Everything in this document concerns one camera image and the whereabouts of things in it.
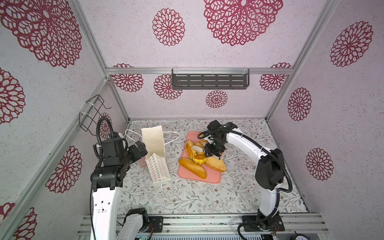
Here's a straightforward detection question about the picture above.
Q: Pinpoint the dark grey wall shelf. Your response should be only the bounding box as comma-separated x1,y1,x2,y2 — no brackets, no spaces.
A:
171,69,250,90

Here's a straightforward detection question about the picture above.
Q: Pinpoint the pink object behind bag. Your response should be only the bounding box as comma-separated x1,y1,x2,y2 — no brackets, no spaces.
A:
138,157,147,168

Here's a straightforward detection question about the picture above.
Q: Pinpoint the pale turnover pastry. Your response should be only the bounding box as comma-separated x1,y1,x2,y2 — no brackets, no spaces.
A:
205,156,227,172

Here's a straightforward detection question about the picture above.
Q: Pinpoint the pink plastic tray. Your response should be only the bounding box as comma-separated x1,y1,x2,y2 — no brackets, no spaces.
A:
177,130,223,184

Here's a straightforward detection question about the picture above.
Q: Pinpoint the sugared oblong bread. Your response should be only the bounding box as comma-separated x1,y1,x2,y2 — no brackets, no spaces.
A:
185,140,197,159

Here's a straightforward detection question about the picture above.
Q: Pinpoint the long golden baguette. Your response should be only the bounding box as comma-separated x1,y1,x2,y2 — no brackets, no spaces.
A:
179,158,207,179

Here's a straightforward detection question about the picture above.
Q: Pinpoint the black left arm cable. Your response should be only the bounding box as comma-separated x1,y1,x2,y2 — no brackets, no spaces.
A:
92,116,115,160

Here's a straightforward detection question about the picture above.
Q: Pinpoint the black wire wall rack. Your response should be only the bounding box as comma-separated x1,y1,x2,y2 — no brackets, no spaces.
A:
78,95,111,136

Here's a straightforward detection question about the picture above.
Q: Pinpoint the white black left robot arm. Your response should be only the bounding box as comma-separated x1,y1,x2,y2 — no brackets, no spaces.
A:
90,137,149,240

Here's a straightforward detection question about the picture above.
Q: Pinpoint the black round gauge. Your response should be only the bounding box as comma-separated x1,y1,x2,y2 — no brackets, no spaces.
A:
289,232,310,240

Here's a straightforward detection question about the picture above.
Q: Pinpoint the ridged spiral bread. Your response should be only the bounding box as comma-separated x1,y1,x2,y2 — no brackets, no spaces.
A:
195,140,209,149

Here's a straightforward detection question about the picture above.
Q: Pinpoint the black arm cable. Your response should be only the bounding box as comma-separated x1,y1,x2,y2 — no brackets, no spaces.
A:
197,128,294,240
92,116,115,160

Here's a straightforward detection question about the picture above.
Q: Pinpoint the white printed paper bag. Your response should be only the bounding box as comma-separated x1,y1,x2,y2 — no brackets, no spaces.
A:
125,126,180,184

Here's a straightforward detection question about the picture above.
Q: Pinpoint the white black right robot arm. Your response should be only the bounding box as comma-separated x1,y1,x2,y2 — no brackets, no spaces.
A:
198,120,293,221

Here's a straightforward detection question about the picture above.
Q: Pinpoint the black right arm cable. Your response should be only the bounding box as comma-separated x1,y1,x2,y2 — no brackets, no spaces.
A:
197,128,294,240

